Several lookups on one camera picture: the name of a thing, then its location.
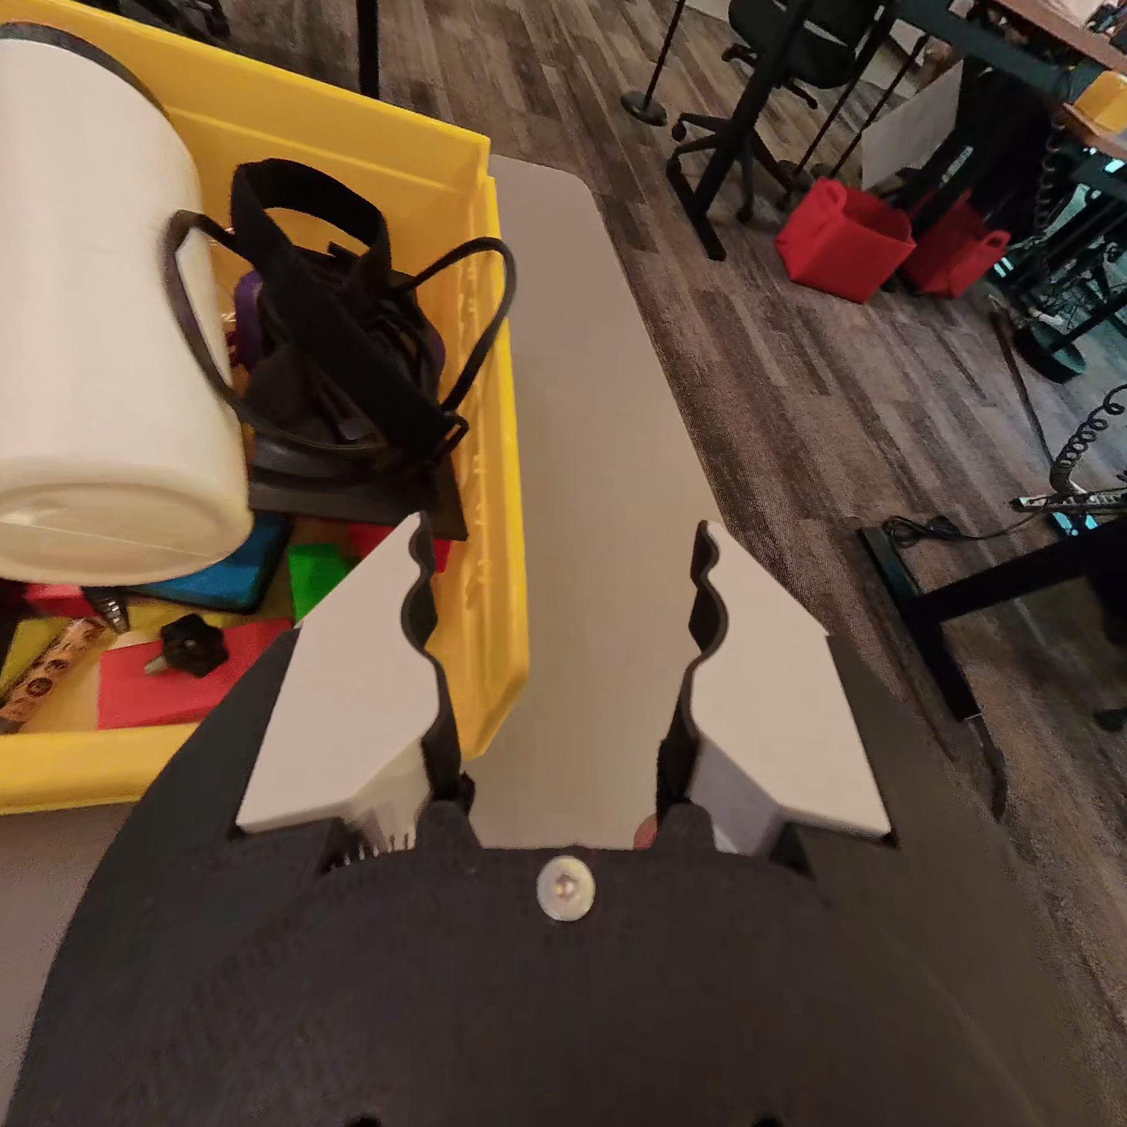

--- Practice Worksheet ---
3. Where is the purple object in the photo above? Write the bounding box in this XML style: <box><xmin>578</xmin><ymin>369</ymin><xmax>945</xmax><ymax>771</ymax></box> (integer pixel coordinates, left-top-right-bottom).
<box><xmin>228</xmin><ymin>264</ymin><xmax>268</xmax><ymax>374</ymax></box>

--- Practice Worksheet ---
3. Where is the black office chair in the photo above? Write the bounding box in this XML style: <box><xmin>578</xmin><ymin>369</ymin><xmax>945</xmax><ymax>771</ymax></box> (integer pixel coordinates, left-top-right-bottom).
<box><xmin>664</xmin><ymin>0</ymin><xmax>901</xmax><ymax>267</ymax></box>

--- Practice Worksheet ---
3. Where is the yellow bin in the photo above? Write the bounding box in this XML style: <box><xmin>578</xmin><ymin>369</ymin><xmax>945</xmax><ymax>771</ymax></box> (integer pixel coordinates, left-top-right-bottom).
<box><xmin>0</xmin><ymin>0</ymin><xmax>535</xmax><ymax>817</ymax></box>

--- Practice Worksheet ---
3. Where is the black knob screw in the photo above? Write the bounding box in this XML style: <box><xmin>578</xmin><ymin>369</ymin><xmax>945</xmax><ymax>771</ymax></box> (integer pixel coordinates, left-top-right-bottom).
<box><xmin>156</xmin><ymin>610</ymin><xmax>232</xmax><ymax>679</ymax></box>

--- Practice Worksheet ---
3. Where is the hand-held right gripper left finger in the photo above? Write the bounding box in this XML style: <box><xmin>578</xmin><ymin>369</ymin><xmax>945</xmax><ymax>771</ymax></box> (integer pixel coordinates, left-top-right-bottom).
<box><xmin>234</xmin><ymin>515</ymin><xmax>464</xmax><ymax>834</ymax></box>

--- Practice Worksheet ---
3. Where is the yellow block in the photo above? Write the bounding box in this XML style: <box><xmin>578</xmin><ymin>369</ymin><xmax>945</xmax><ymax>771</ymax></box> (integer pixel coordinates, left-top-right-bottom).
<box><xmin>0</xmin><ymin>614</ymin><xmax>64</xmax><ymax>699</ymax></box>

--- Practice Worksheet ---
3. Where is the green block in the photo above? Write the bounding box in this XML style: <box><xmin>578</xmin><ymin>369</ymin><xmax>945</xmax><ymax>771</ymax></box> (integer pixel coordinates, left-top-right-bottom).
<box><xmin>285</xmin><ymin>541</ymin><xmax>363</xmax><ymax>622</ymax></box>

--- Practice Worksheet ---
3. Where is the red block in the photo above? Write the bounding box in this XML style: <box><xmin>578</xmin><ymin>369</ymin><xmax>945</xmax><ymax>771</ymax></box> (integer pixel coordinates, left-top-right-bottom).
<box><xmin>95</xmin><ymin>614</ymin><xmax>295</xmax><ymax>734</ymax></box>

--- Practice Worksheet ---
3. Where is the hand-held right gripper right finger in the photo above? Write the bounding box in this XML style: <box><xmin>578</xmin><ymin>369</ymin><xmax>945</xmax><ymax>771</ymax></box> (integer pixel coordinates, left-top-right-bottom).
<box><xmin>656</xmin><ymin>520</ymin><xmax>896</xmax><ymax>842</ymax></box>

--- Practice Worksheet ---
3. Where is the black support post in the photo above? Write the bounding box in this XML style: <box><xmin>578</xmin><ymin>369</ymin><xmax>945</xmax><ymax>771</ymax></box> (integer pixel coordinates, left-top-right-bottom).
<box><xmin>614</xmin><ymin>0</ymin><xmax>698</xmax><ymax>126</ymax></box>

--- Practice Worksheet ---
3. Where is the black fabric strap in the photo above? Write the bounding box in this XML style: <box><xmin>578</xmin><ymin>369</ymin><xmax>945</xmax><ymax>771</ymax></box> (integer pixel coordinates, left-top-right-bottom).
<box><xmin>229</xmin><ymin>157</ymin><xmax>474</xmax><ymax>541</ymax></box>

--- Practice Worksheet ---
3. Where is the white roll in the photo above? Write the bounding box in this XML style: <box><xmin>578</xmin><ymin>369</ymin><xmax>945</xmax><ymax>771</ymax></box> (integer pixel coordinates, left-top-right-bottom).
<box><xmin>0</xmin><ymin>31</ymin><xmax>258</xmax><ymax>584</ymax></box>

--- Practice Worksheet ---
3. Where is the black cable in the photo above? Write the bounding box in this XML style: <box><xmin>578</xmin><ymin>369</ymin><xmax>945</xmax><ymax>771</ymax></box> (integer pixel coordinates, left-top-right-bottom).
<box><xmin>160</xmin><ymin>207</ymin><xmax>521</xmax><ymax>469</ymax></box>
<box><xmin>1046</xmin><ymin>382</ymin><xmax>1127</xmax><ymax>496</ymax></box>

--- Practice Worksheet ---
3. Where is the orange AAA battery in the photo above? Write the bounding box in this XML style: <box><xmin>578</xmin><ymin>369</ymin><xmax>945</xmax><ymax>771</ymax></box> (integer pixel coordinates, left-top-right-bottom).
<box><xmin>0</xmin><ymin>617</ymin><xmax>112</xmax><ymax>734</ymax></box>

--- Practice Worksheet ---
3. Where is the red bin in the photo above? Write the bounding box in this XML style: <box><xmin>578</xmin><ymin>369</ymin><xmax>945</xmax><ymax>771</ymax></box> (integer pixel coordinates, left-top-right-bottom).
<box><xmin>774</xmin><ymin>174</ymin><xmax>919</xmax><ymax>306</ymax></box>
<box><xmin>900</xmin><ymin>196</ymin><xmax>1015</xmax><ymax>299</ymax></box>

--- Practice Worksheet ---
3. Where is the blue block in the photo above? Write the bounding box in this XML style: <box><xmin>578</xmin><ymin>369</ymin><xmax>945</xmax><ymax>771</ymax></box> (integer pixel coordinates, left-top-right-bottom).
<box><xmin>131</xmin><ymin>512</ymin><xmax>293</xmax><ymax>616</ymax></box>

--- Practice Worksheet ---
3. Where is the black coiled cable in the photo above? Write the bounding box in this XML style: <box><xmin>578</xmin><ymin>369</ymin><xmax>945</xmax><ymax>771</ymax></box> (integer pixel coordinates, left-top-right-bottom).
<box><xmin>1046</xmin><ymin>382</ymin><xmax>1127</xmax><ymax>496</ymax></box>

